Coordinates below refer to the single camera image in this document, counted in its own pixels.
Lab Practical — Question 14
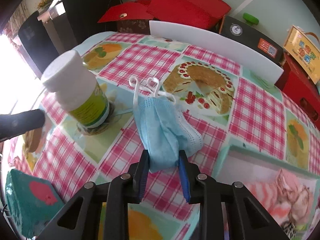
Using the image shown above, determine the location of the yellow wooden handle box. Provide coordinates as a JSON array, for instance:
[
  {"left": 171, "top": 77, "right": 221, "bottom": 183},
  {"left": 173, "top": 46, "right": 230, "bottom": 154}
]
[{"left": 283, "top": 25, "right": 319, "bottom": 85}]

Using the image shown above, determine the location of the leopard print scrunchie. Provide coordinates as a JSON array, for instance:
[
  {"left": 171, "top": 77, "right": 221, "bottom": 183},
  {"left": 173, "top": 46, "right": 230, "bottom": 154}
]
[{"left": 280, "top": 220, "right": 300, "bottom": 240}]

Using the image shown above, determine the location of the red open gift bag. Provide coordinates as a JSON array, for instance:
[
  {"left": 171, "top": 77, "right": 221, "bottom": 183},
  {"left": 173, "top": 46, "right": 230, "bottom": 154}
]
[{"left": 98, "top": 0, "right": 231, "bottom": 35}]

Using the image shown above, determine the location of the round orange bread toy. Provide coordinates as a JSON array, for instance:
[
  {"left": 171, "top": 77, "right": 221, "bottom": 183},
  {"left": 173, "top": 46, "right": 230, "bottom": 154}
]
[{"left": 23, "top": 128, "right": 43, "bottom": 153}]

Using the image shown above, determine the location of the pink lace fabric bundle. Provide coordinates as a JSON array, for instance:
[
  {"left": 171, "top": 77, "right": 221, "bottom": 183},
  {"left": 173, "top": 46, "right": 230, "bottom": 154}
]
[{"left": 270, "top": 169, "right": 313, "bottom": 226}]

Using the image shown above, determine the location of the colourful patterned tablecloth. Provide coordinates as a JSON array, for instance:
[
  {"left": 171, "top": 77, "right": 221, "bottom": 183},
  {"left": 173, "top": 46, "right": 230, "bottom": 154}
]
[{"left": 2, "top": 32, "right": 319, "bottom": 201}]

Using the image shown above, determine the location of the blue surgical face mask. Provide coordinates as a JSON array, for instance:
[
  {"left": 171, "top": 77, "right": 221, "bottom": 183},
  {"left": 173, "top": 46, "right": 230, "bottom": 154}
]
[{"left": 129, "top": 76, "right": 203, "bottom": 173}]

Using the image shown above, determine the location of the white pill bottle green label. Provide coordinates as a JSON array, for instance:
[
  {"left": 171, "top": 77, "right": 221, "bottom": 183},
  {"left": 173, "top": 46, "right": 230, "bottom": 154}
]
[{"left": 41, "top": 50, "right": 110, "bottom": 129}]

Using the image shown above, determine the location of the teal embossed plastic box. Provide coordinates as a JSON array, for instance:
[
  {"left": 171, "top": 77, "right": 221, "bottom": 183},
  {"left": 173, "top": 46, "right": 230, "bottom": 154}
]
[{"left": 5, "top": 169, "right": 64, "bottom": 238}]

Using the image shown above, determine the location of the teal shallow cardboard tray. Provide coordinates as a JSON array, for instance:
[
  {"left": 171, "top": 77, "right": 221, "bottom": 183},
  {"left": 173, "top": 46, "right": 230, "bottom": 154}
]
[{"left": 211, "top": 144, "right": 319, "bottom": 239}]

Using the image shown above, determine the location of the red gift box with window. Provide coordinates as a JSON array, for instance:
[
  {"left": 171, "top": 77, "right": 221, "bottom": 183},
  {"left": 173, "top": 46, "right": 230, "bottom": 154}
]
[{"left": 275, "top": 53, "right": 320, "bottom": 129}]

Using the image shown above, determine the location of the black box with QR label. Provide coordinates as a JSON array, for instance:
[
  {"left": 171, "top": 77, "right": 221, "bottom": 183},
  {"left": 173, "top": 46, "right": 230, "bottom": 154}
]
[{"left": 219, "top": 15, "right": 283, "bottom": 65}]

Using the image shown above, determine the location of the pink white zigzag towel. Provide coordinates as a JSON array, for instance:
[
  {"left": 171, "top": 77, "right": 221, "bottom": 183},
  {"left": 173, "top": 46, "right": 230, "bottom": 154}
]
[{"left": 245, "top": 181, "right": 292, "bottom": 225}]

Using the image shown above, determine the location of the black cabinet with monitor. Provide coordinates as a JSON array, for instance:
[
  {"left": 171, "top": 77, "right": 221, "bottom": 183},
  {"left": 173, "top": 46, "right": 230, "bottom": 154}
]
[{"left": 18, "top": 0, "right": 120, "bottom": 77}]

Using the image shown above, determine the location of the green dumbbell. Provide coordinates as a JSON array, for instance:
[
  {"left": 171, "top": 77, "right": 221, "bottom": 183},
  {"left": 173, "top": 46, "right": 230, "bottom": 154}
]
[{"left": 242, "top": 12, "right": 259, "bottom": 26}]

